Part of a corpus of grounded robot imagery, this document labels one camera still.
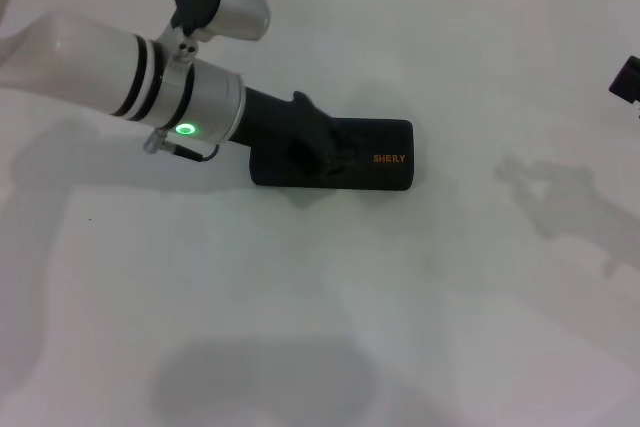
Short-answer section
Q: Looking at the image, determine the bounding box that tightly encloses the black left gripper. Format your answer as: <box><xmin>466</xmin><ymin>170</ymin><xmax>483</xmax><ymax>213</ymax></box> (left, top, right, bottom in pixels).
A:
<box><xmin>227</xmin><ymin>86</ymin><xmax>365</xmax><ymax>184</ymax></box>

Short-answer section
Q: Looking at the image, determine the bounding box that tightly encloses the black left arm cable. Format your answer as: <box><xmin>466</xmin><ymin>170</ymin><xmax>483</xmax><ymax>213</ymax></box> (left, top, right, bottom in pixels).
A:
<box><xmin>141</xmin><ymin>128</ymin><xmax>222</xmax><ymax>164</ymax></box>

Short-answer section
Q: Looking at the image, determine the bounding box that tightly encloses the black glasses case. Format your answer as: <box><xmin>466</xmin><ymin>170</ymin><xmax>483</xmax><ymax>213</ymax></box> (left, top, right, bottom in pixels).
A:
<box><xmin>247</xmin><ymin>116</ymin><xmax>416</xmax><ymax>194</ymax></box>

